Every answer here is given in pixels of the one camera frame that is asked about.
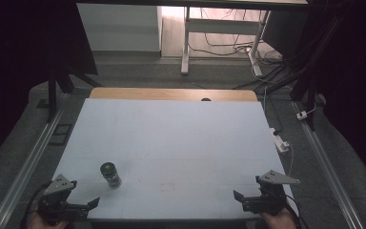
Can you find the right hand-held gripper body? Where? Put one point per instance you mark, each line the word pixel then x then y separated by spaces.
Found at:
pixel 271 194

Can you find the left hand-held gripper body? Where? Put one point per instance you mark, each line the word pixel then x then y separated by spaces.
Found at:
pixel 56 197

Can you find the person's right hand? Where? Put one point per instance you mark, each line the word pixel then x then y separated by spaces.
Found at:
pixel 279 220

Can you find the person's left hand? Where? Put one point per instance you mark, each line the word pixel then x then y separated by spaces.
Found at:
pixel 41 223

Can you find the dark bottle with green cap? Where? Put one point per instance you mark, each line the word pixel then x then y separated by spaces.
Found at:
pixel 111 176

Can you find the white power strip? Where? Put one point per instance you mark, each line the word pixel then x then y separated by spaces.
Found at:
pixel 279 141

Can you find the black floor plate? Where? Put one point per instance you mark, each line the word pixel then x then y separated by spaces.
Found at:
pixel 61 134

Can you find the small white plug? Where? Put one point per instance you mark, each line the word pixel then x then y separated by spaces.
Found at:
pixel 301 115

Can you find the white table mat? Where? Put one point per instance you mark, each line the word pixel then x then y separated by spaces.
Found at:
pixel 171 152

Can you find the black metal stand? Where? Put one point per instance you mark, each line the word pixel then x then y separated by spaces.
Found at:
pixel 308 79
pixel 52 95

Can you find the wooden table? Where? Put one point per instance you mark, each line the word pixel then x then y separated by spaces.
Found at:
pixel 158 94

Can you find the white cabinet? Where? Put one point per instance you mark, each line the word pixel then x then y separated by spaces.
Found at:
pixel 119 27

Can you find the aluminium floor rail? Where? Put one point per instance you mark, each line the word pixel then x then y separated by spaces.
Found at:
pixel 324 165
pixel 28 162

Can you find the white desk frame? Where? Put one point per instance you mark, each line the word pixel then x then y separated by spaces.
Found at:
pixel 222 26

